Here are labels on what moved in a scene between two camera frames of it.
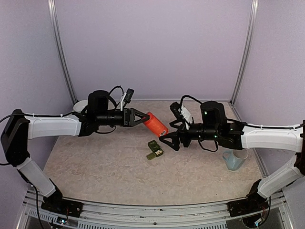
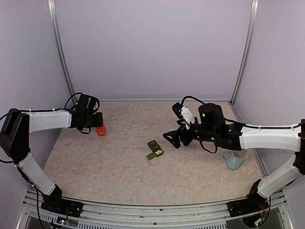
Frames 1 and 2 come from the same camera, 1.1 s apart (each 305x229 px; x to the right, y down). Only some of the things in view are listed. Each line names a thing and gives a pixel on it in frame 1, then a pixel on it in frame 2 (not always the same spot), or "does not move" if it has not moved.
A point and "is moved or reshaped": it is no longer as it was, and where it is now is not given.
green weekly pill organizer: (157, 151) does not move
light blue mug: (235, 158) does not move
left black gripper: (128, 117) → (99, 121)
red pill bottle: (155, 124) is moved or reshaped
